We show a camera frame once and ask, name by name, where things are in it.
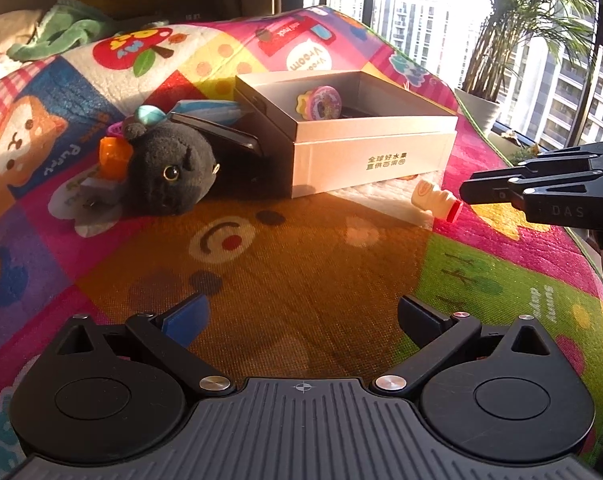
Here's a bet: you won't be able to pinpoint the white cardboard box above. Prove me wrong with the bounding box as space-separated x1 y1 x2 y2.
234 71 459 200

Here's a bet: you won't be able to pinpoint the orange plastic toy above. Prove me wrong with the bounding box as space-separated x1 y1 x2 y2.
99 136 132 180

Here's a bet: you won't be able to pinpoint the apartment buildings outside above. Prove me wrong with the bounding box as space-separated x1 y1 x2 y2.
326 0 603 146

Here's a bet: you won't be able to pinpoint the small white red-capped bottle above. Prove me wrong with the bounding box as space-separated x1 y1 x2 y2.
411 181 465 223

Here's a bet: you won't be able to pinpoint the green towel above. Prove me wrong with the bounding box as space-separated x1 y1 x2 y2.
6 0 170 61

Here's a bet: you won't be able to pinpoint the purple donut toy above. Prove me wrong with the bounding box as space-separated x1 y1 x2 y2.
296 86 343 121

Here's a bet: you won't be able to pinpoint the blue striped pouch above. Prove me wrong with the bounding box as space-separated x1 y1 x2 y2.
169 100 242 126

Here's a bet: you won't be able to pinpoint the potted palm plant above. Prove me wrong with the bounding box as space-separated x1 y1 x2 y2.
461 0 603 101

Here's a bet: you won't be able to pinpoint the teal round toy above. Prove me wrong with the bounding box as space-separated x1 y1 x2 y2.
134 105 168 127

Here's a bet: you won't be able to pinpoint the beige pillow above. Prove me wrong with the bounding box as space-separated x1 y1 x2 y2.
0 9 47 58

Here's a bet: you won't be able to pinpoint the white rectangular block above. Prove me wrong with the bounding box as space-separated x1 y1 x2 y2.
79 175 125 211

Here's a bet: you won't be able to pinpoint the dark box lid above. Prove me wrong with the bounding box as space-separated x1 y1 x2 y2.
169 112 265 158

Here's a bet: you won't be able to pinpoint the white plant pot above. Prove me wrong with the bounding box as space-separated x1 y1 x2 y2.
454 87 502 136

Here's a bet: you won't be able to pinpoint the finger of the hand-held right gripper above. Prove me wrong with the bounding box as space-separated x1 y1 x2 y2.
517 141 603 177
459 169 603 207

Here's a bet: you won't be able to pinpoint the colourful printed play mat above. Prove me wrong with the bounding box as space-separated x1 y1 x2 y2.
0 5 603 480

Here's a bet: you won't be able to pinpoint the black plush cat toy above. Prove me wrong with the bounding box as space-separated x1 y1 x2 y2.
122 122 220 217

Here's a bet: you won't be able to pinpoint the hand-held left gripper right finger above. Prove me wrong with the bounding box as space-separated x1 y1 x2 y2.
370 296 558 397

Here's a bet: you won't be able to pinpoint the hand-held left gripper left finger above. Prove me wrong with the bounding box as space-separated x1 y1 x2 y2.
44 294 236 396

